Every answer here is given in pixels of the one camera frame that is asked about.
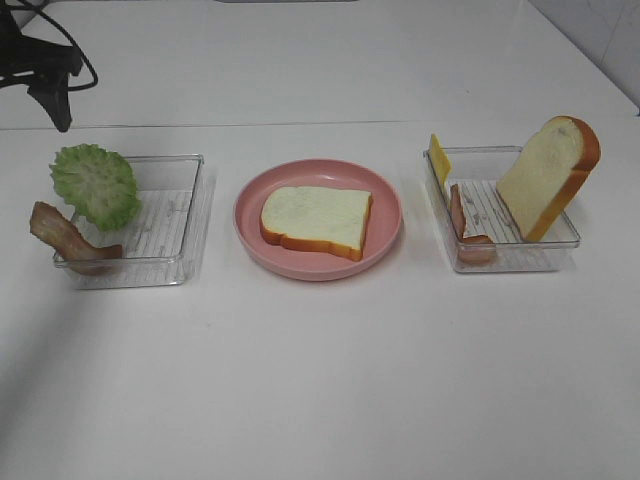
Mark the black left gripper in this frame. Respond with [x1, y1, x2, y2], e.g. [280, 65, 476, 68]
[1, 1, 82, 133]

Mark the green lettuce leaf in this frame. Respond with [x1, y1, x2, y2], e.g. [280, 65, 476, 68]
[49, 144, 141, 231]

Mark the bacon strip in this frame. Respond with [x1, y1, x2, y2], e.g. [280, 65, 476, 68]
[29, 201, 124, 276]
[450, 184, 496, 266]

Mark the bread slice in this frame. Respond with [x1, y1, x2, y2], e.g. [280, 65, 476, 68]
[496, 116, 601, 242]
[260, 186, 373, 261]

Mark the yellow cheese slice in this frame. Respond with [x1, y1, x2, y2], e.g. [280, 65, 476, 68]
[427, 133, 452, 193]

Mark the left clear plastic tray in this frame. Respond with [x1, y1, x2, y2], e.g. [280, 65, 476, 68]
[53, 154, 216, 290]

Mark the clear plastic tray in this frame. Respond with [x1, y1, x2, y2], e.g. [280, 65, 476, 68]
[423, 146, 581, 273]
[53, 154, 216, 290]

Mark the pink round plate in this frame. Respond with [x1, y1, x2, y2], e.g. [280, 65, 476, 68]
[234, 159, 403, 281]

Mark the right clear plastic tray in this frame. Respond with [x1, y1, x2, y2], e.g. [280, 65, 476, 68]
[423, 146, 581, 273]

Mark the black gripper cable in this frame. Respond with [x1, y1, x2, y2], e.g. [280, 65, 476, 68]
[14, 0, 100, 94]

